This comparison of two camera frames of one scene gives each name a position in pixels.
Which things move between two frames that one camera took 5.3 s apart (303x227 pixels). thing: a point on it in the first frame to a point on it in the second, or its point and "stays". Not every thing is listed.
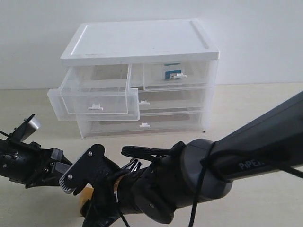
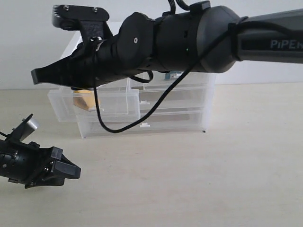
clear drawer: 95,93 stays
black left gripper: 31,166 stays
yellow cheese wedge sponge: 85,194 to 84,99
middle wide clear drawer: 172,100 stays
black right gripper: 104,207 to 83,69
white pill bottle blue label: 174,74 stays
